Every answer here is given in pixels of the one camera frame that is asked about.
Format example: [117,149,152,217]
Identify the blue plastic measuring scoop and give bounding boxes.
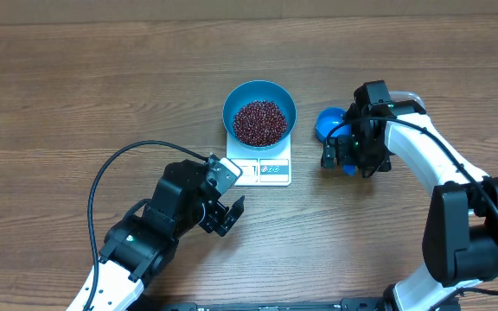
[316,107,356,176]

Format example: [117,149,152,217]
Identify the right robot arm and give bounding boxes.
[316,80,498,311]

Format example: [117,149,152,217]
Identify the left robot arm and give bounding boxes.
[67,156,244,311]

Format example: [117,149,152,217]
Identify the white digital kitchen scale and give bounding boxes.
[227,135,292,187]

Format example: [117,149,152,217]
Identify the red beans in bowl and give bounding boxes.
[232,100,288,147]

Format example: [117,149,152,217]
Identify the blue metal bowl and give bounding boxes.
[222,80,297,150]

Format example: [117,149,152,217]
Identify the clear plastic food container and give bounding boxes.
[389,91,425,108]

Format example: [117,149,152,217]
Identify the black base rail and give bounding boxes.
[144,296,462,311]

